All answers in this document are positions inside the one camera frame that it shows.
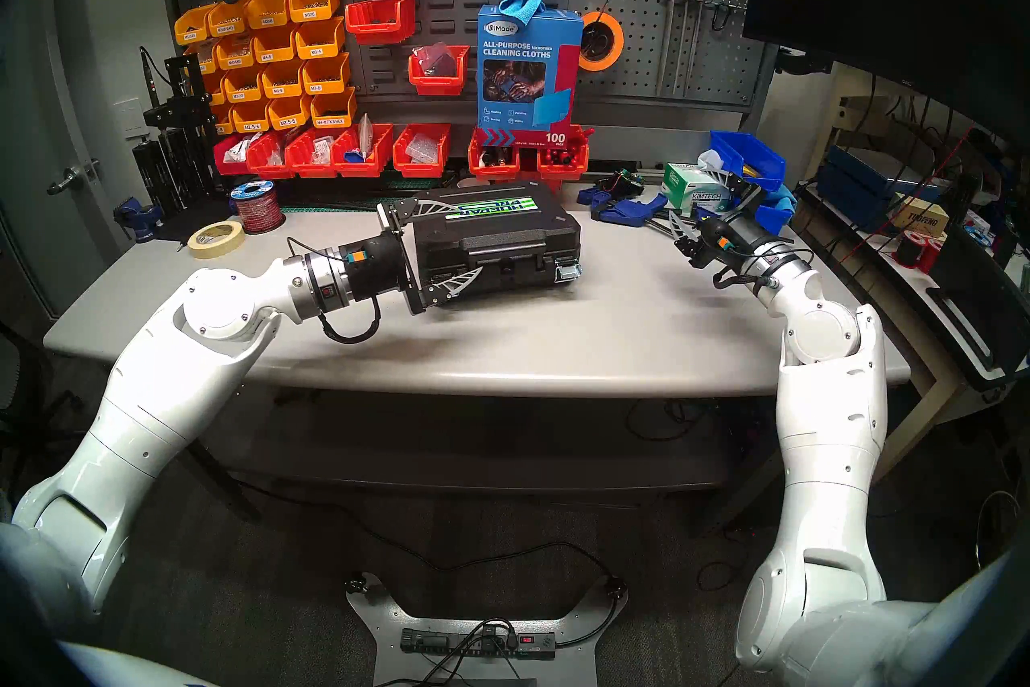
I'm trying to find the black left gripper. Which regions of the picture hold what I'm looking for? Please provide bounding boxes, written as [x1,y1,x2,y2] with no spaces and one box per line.
[340,197,485,316]

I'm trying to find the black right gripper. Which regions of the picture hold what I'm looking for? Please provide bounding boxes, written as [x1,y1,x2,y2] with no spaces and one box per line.
[669,170,770,263]

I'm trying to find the black plastic tool box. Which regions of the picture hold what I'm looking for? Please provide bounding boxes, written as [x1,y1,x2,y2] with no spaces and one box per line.
[400,180,583,306]

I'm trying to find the Kimtech tissue box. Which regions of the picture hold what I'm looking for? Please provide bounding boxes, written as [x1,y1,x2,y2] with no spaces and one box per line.
[661,148,735,213]

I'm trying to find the dark blue storage box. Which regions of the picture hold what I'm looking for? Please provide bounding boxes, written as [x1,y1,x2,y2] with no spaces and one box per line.
[817,144,906,231]

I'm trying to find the blue cleaning cloths box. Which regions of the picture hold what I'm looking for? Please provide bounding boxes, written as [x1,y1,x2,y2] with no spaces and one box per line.
[476,4,583,145]

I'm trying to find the small cardboard box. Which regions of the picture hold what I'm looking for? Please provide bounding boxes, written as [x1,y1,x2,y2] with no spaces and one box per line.
[892,198,950,237]

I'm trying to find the large blue bin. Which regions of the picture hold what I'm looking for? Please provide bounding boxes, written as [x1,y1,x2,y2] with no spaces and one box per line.
[710,129,788,195]

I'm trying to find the orange-red bin with screw bags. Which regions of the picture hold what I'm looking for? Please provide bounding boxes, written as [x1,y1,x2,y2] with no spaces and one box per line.
[392,124,452,179]

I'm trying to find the orange-red bin with markers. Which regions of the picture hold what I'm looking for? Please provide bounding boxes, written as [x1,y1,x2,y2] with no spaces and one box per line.
[468,128,522,181]

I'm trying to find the blue bar clamp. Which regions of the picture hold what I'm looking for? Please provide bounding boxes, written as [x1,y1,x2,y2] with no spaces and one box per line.
[577,182,670,227]

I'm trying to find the green cutting mat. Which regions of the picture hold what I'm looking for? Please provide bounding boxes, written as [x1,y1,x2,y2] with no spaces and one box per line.
[282,178,451,213]

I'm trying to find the orange-red bin with red pins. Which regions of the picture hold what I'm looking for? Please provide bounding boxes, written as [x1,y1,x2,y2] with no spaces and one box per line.
[536,128,591,181]

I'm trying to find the orange-red parts bin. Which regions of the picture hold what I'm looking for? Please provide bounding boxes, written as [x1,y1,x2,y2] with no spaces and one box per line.
[213,134,260,177]
[244,130,295,179]
[285,128,339,179]

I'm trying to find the orange-red bin with plastic bags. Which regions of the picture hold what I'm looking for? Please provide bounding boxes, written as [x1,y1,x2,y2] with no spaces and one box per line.
[408,45,471,97]

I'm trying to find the orange bin labelled M4 HEX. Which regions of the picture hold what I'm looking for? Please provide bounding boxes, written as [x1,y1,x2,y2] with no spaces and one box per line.
[311,87,358,129]

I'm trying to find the orange bin labelled M2.5-5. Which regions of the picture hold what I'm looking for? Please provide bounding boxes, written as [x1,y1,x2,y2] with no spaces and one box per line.
[268,96,313,131]

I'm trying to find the orange tape roll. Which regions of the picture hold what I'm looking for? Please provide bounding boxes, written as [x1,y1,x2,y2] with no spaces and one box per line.
[579,11,625,73]

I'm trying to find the orange bin labelled M3-8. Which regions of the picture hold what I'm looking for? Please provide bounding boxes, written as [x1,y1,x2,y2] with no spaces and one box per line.
[262,61,307,100]

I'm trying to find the orange-red hanging bin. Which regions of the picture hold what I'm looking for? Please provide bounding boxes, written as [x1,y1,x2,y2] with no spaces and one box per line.
[344,0,418,46]

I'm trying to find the orange bin labelled M3-4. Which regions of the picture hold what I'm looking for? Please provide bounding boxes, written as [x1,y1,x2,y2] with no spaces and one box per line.
[295,17,347,60]

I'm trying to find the cream masking tape roll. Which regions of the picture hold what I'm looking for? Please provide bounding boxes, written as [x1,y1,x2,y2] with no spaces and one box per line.
[187,219,247,260]

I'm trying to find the grey workbench shelf board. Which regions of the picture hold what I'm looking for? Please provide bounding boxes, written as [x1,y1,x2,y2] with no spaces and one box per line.
[201,444,741,509]

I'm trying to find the orange bin labelled M4-6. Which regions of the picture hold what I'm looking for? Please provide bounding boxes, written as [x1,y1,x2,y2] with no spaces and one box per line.
[253,25,301,65]

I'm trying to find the black metal stand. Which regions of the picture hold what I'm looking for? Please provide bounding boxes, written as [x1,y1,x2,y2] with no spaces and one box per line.
[131,54,228,215]

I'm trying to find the black laptop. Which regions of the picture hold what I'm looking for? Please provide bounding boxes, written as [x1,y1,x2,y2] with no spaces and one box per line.
[925,227,1030,380]

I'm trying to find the white side desk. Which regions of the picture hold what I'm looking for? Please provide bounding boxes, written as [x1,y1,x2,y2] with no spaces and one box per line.
[797,182,1030,485]

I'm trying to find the blue bench vise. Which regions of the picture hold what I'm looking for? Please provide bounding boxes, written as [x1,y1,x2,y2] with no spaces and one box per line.
[113,196,166,243]

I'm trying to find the orange bin labelled M3X8 BAD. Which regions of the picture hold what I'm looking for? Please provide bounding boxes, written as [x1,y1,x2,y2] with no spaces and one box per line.
[208,0,252,39]

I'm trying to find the orange bin labelled M3X5X4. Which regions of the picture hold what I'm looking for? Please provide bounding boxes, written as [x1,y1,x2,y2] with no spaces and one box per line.
[174,4,218,45]

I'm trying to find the black soldering iron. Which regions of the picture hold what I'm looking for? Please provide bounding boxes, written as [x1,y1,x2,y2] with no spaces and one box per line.
[138,45,174,91]

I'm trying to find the black power strip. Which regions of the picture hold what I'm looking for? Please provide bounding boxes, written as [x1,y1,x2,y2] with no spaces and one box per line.
[400,627,558,660]

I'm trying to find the grey door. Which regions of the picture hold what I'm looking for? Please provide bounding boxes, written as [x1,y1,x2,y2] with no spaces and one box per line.
[0,0,122,316]

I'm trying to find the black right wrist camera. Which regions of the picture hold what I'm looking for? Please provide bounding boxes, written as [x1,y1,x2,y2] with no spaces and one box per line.
[694,217,737,269]

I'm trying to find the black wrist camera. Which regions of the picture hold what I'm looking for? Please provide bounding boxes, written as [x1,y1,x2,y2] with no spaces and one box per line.
[694,217,737,269]
[344,236,403,276]

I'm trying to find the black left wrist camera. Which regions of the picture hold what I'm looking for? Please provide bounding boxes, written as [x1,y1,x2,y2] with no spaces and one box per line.
[344,236,403,276]

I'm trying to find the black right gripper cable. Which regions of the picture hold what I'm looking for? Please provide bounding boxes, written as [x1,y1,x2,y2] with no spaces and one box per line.
[712,243,815,292]

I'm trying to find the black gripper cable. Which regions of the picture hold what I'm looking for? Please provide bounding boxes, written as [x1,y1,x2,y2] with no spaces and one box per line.
[286,236,383,346]
[712,243,815,292]

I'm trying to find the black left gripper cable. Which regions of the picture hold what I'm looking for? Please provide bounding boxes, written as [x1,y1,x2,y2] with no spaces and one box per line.
[286,236,383,346]

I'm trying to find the red wire spool blue label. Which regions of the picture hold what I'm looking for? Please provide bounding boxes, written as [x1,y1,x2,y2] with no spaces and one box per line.
[230,180,286,235]

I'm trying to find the black floor power cable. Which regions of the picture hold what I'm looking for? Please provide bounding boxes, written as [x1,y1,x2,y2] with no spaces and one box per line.
[225,480,628,646]

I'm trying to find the white light switch plate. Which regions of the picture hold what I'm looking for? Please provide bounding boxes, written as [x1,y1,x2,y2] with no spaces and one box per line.
[115,98,152,140]

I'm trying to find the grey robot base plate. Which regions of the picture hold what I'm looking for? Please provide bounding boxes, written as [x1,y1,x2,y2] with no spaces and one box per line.
[344,571,628,687]

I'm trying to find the silver door handle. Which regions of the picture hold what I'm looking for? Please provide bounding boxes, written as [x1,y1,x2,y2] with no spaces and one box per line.
[46,158,101,197]

